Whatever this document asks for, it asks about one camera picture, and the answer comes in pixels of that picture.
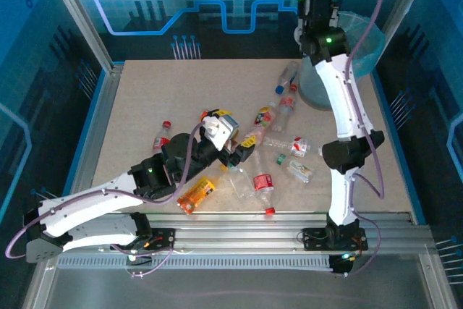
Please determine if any clear bottle blue cap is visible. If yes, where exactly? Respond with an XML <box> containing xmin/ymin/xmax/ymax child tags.
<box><xmin>274</xmin><ymin>61</ymin><xmax>300</xmax><ymax>95</ymax></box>

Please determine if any pink drink bottle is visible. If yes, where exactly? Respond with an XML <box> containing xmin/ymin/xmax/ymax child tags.
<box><xmin>242</xmin><ymin>101</ymin><xmax>279</xmax><ymax>145</ymax></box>

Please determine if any grey slotted cable duct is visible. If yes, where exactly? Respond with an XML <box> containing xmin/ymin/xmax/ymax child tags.
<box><xmin>56</xmin><ymin>254</ymin><xmax>336</xmax><ymax>271</ymax></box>

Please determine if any clear bottle red-white label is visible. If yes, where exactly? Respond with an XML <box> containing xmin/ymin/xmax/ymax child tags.
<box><xmin>262</xmin><ymin>135</ymin><xmax>324</xmax><ymax>159</ymax></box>

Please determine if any tall clear bottle red cap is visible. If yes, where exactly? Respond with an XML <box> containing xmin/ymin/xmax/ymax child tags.
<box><xmin>271</xmin><ymin>83</ymin><xmax>298</xmax><ymax>133</ymax></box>

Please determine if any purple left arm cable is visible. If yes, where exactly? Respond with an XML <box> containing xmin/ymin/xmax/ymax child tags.
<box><xmin>4</xmin><ymin>120</ymin><xmax>203</xmax><ymax>279</ymax></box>

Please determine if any blue side rail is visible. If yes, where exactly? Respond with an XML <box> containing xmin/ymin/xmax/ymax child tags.
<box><xmin>371</xmin><ymin>69</ymin><xmax>428</xmax><ymax>225</ymax></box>

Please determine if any small bottle green cap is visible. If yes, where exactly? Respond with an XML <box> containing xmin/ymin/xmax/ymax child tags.
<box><xmin>276</xmin><ymin>153</ymin><xmax>315</xmax><ymax>184</ymax></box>

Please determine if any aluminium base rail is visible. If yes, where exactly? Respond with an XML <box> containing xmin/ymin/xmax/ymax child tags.
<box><xmin>45</xmin><ymin>211</ymin><xmax>435</xmax><ymax>252</ymax></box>

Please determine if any aluminium side rail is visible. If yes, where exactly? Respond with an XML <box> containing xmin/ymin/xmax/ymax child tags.
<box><xmin>59</xmin><ymin>62</ymin><xmax>124</xmax><ymax>218</ymax></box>

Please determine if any small red-label bottle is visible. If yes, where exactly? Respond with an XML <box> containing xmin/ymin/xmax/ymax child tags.
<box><xmin>151</xmin><ymin>119</ymin><xmax>173</xmax><ymax>151</ymax></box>

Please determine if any black controller box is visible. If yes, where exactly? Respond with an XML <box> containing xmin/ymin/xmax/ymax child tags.
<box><xmin>328</xmin><ymin>253</ymin><xmax>357</xmax><ymax>276</ymax></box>

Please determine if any orange plastic bottle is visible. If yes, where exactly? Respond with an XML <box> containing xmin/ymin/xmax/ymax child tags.
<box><xmin>176</xmin><ymin>175</ymin><xmax>217</xmax><ymax>216</ymax></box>

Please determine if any crushed clear bottle red label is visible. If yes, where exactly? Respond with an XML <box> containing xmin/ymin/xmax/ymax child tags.
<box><xmin>251</xmin><ymin>151</ymin><xmax>278</xmax><ymax>216</ymax></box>

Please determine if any clear bottle green label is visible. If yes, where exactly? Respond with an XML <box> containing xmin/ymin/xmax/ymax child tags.
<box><xmin>219</xmin><ymin>164</ymin><xmax>257</xmax><ymax>200</ymax></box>

